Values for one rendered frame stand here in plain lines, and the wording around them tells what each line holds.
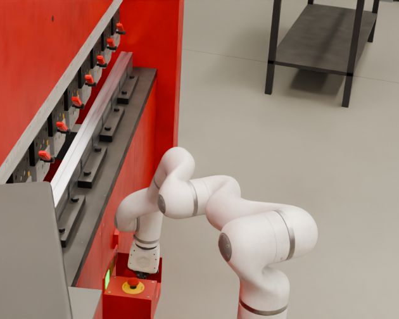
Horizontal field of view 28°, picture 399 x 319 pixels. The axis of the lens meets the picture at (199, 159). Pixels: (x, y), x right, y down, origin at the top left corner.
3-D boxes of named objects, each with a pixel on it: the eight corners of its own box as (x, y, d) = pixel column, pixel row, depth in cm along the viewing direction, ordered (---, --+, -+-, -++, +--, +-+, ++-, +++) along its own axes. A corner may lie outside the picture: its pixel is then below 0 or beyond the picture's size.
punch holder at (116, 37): (113, 53, 340) (114, 16, 332) (94, 52, 340) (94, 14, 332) (120, 42, 353) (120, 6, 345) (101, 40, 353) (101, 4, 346)
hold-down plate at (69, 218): (66, 248, 260) (65, 240, 259) (49, 246, 261) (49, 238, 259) (85, 202, 287) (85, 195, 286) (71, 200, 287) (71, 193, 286)
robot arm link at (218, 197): (265, 275, 177) (327, 260, 183) (263, 223, 174) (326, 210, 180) (177, 216, 221) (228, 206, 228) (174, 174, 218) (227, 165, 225)
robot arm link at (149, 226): (135, 242, 256) (163, 240, 259) (139, 207, 250) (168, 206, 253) (129, 228, 263) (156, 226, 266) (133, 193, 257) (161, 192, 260)
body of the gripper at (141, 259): (129, 243, 259) (125, 271, 264) (159, 249, 258) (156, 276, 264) (133, 230, 266) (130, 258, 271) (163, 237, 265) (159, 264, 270)
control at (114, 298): (150, 329, 259) (151, 284, 251) (102, 323, 261) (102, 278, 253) (161, 292, 277) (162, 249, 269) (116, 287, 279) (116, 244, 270)
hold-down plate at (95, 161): (91, 188, 296) (91, 181, 295) (77, 187, 296) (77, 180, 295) (107, 152, 322) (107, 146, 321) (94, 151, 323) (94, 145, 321)
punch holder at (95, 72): (94, 88, 304) (94, 47, 296) (72, 87, 305) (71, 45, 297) (102, 75, 317) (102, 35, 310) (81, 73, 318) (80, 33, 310)
